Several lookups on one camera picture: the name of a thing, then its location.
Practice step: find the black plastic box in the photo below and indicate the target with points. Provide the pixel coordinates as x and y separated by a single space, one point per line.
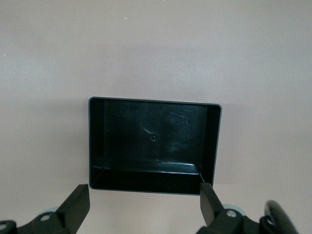
156 136

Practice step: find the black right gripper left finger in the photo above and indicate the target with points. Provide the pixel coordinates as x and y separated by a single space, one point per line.
73 207

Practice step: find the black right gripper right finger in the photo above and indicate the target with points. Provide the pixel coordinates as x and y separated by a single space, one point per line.
209 209

